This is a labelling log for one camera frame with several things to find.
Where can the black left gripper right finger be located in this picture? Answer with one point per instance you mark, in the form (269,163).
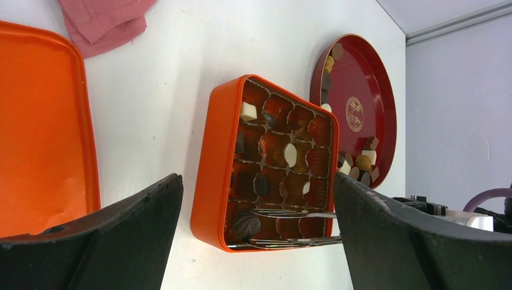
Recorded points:
(390,245)

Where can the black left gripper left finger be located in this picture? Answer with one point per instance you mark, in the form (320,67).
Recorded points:
(122,246)

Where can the white square chocolate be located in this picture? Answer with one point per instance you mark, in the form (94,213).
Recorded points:
(306,188)

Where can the silver white-handled tongs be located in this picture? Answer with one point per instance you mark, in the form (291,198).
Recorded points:
(288,228)

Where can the white oval chocolate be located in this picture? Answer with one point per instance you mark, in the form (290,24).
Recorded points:
(290,154)

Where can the orange chocolate box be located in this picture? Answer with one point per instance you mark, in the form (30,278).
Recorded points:
(242,165)

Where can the caramel ribbed chocolate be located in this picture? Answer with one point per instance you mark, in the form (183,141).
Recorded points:
(364,162)

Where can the orange box lid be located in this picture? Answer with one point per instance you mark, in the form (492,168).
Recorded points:
(49,173)

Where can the red round plate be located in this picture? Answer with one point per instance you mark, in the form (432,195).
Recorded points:
(351,80)

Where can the pink cloth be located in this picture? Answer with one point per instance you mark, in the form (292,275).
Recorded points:
(99,26)

